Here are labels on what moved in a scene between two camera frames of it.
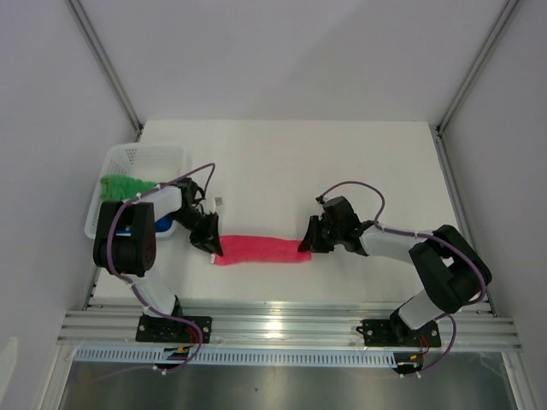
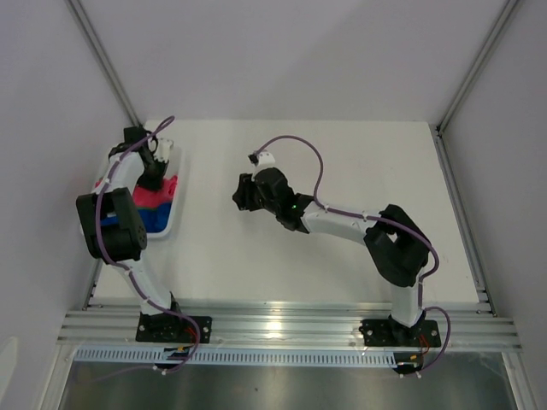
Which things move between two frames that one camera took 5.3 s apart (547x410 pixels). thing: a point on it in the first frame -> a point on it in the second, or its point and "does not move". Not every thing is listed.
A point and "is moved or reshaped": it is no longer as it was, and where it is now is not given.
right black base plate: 397,333 does not move
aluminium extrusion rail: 281,327 does not move
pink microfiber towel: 242,249 is moved or reshaped
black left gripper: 208,240 -> 155,184
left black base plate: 167,329 does not move
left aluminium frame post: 103,61 does not move
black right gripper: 311,243 -> 243,197
